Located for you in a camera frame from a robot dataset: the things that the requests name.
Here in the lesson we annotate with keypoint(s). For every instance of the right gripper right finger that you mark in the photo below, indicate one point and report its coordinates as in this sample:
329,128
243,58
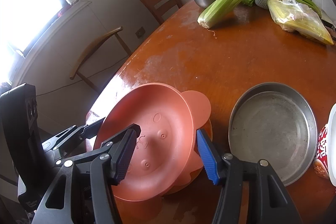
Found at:
229,172

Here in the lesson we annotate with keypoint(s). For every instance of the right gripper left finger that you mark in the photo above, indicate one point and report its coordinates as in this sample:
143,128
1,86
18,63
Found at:
109,169

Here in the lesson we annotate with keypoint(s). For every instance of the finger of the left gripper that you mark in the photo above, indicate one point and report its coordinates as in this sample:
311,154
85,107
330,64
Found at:
119,148
64,143

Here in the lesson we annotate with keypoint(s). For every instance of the pink pig-face plate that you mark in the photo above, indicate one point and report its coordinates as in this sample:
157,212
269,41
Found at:
168,120

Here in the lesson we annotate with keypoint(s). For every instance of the steel pan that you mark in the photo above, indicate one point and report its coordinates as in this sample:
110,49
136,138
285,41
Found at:
272,121

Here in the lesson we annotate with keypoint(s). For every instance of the red noodle cup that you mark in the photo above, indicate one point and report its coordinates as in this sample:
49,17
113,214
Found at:
324,161

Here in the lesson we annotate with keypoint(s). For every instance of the yellow shell-shaped plate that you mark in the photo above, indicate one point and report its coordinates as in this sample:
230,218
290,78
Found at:
189,174

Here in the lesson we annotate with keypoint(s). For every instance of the curved-back wooden chair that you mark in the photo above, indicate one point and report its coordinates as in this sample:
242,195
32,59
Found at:
103,53

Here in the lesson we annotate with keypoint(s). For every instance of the yellow noodles plastic bag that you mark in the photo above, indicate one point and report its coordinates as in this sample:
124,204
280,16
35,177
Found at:
292,16

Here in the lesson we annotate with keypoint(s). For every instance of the low wall outlet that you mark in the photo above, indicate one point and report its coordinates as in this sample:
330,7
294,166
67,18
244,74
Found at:
140,32

